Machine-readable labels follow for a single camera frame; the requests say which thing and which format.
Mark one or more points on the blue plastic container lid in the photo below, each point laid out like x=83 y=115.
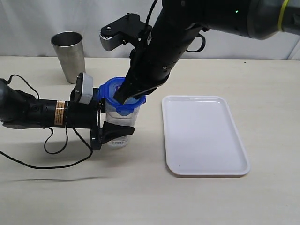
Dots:
x=107 y=91

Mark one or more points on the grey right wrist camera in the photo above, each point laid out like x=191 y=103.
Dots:
x=127 y=29

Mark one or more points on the white rectangular plastic tray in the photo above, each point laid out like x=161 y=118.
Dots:
x=201 y=137

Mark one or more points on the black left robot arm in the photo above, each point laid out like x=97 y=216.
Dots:
x=20 y=110

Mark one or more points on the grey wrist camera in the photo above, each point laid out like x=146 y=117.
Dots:
x=127 y=29
x=83 y=91

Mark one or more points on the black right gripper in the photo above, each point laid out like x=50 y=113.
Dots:
x=150 y=67

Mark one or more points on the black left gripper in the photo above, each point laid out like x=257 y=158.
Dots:
x=86 y=117

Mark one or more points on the clear tall plastic container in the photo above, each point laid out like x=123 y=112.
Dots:
x=119 y=124

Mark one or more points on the stainless steel tumbler cup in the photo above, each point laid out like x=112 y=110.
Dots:
x=68 y=46

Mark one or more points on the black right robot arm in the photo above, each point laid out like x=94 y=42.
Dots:
x=181 y=21

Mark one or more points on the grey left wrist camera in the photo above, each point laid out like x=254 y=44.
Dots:
x=83 y=91

